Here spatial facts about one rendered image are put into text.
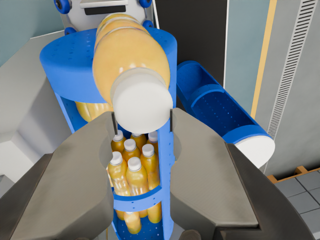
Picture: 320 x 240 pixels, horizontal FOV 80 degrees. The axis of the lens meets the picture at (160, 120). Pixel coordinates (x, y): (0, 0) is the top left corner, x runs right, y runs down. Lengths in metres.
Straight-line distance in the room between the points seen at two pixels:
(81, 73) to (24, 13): 1.32
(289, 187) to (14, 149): 3.69
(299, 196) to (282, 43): 2.43
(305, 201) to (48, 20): 3.82
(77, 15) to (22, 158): 0.39
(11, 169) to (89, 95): 0.35
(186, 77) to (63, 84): 1.33
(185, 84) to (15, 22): 1.25
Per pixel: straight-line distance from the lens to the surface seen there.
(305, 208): 3.75
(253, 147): 0.97
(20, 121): 0.64
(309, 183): 4.00
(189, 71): 1.61
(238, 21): 1.85
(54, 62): 0.39
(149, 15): 0.63
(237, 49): 1.94
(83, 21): 0.62
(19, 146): 0.58
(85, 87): 0.35
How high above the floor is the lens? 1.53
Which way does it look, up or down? 50 degrees down
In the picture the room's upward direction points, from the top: 161 degrees clockwise
